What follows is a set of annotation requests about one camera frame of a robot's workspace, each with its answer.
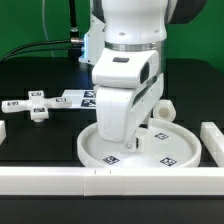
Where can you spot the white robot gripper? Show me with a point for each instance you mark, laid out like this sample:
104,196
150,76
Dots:
121,111

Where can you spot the white round table top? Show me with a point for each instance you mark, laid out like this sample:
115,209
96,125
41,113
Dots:
164,145

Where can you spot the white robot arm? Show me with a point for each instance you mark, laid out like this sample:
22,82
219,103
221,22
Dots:
125,45

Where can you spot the white front fence bar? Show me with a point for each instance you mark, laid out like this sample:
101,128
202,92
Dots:
102,182

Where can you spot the white fence bar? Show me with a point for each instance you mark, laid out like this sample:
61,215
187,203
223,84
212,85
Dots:
213,139
102,182
2,131

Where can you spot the white marker tag sheet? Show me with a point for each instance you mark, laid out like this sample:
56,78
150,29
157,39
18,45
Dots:
81,99

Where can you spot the white right fence bar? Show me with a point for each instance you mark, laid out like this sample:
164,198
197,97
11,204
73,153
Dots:
213,139

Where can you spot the white cross-shaped table base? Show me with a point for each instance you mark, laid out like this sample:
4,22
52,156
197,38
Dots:
37,104

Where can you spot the white left fence bar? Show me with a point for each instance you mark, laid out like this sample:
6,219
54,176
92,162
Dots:
2,131

